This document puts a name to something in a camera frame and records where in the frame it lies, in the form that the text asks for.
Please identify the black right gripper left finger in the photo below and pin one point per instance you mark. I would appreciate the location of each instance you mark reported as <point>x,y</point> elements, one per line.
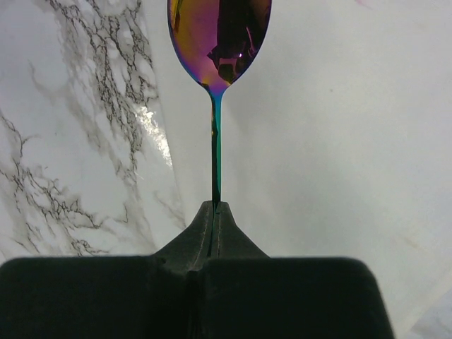
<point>149,296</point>

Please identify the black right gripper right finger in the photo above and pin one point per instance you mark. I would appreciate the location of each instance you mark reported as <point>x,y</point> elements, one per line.
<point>246,294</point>

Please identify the white cloth napkin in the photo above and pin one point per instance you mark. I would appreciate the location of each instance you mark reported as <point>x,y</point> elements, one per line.
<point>336,141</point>

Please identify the iridescent rainbow spoon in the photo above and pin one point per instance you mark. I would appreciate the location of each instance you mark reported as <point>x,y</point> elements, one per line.
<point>216,41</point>

